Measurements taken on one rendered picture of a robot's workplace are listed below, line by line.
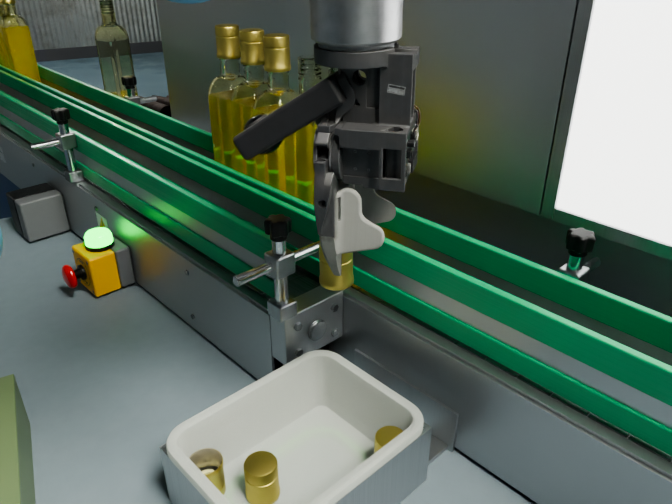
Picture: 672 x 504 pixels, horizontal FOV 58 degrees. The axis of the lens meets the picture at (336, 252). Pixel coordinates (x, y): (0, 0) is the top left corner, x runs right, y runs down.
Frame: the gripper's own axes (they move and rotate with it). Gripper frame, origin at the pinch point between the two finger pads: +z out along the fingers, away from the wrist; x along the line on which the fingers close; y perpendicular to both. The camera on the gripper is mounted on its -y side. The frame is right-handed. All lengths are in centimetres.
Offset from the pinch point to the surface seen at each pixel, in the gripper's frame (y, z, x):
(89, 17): -431, 60, 549
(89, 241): -47, 15, 20
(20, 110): -81, 4, 50
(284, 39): -13.4, -15.8, 24.9
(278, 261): -7.1, 3.2, 2.0
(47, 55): -468, 95, 514
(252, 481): -5.1, 19.1, -13.7
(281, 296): -7.3, 8.2, 2.8
